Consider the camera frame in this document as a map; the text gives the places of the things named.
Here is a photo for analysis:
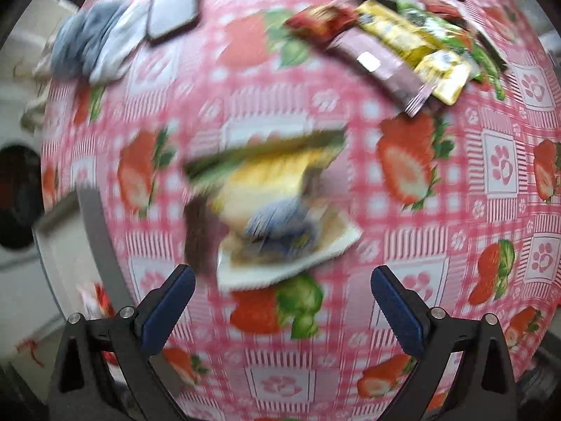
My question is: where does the blue snack packet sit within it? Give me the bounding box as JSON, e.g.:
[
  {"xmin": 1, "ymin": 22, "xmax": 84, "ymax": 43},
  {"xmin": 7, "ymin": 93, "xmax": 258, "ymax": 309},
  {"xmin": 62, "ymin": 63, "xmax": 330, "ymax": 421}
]
[{"xmin": 243, "ymin": 197, "xmax": 325, "ymax": 250}]

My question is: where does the white grey box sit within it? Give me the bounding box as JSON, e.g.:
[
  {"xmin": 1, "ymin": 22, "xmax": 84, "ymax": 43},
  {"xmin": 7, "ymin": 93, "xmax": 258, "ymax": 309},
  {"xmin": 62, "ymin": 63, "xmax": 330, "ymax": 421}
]
[{"xmin": 33, "ymin": 186, "xmax": 132, "ymax": 316}]

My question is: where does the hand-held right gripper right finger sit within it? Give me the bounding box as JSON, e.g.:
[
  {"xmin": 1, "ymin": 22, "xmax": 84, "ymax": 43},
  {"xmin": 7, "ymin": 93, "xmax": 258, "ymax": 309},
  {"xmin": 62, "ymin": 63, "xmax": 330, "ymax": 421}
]
[{"xmin": 370, "ymin": 265, "xmax": 518, "ymax": 421}]

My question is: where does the white washing machine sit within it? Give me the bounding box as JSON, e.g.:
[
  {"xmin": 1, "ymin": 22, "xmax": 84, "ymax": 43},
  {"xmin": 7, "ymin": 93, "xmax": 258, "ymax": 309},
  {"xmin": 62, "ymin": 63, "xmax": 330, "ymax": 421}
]
[{"xmin": 0, "ymin": 83, "xmax": 58, "ymax": 360}]

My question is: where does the light blue cloth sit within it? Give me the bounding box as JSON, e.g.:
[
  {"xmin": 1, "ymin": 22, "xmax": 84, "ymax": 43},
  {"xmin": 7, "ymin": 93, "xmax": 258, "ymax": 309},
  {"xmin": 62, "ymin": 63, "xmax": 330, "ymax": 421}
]
[{"xmin": 50, "ymin": 0, "xmax": 150, "ymax": 86}]

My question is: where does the pale yellow snack packet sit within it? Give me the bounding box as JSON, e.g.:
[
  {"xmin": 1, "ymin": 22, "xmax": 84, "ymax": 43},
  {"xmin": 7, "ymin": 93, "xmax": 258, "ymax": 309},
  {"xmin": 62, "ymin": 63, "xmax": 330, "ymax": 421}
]
[{"xmin": 210, "ymin": 149, "xmax": 338, "ymax": 229}]

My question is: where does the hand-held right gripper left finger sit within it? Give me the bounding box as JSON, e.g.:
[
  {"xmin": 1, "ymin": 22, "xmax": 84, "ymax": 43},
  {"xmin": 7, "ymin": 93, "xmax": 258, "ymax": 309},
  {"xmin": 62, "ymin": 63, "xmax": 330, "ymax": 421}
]
[{"xmin": 47, "ymin": 264, "xmax": 197, "ymax": 421}]

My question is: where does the dark stick snack packet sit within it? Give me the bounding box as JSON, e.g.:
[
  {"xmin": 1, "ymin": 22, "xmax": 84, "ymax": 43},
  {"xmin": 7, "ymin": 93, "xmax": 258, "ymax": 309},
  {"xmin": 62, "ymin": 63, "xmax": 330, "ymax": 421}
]
[{"xmin": 471, "ymin": 20, "xmax": 510, "ymax": 73}]

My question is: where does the dark smartphone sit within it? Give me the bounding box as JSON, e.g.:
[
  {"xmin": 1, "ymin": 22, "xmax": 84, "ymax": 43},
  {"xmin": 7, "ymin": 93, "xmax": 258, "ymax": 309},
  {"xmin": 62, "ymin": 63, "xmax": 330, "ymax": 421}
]
[{"xmin": 144, "ymin": 0, "xmax": 203, "ymax": 44}]

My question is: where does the strawberry printed pink tablecloth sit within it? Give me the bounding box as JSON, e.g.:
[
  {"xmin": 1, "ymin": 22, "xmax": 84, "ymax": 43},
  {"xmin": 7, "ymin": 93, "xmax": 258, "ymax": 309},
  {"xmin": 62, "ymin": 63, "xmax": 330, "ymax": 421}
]
[{"xmin": 39, "ymin": 0, "xmax": 561, "ymax": 421}]

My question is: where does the white serrated snack packet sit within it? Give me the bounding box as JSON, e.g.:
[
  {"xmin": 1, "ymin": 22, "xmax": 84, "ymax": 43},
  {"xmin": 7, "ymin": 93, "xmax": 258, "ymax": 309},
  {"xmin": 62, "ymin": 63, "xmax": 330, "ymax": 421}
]
[{"xmin": 217, "ymin": 208, "xmax": 364, "ymax": 292}]

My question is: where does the green edged snack packet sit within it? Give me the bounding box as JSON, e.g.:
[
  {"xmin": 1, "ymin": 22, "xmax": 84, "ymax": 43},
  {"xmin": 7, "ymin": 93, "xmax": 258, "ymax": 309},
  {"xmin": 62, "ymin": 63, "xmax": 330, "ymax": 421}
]
[{"xmin": 183, "ymin": 128, "xmax": 349, "ymax": 182}]

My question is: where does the flat red snack packet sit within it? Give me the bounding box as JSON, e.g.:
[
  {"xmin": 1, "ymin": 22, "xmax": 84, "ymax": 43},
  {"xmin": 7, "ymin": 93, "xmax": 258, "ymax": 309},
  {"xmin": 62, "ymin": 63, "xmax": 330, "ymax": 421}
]
[{"xmin": 416, "ymin": 0, "xmax": 465, "ymax": 20}]

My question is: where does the pink silver snack packet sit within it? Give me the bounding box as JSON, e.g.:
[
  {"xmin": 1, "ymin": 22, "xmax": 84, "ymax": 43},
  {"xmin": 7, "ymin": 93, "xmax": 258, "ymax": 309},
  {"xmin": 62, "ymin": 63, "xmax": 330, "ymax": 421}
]
[{"xmin": 326, "ymin": 26, "xmax": 434, "ymax": 118}]

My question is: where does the brown snack packet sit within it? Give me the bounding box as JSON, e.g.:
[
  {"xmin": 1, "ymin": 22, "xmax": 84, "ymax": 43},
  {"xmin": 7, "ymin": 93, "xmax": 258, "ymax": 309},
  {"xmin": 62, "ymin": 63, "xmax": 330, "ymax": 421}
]
[{"xmin": 183, "ymin": 195, "xmax": 231, "ymax": 277}]

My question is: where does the yellow clear snack packet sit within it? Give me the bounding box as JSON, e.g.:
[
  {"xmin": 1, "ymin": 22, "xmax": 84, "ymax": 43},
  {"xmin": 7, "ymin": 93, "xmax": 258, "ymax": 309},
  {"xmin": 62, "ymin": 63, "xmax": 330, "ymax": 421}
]
[{"xmin": 355, "ymin": 0, "xmax": 473, "ymax": 106}]

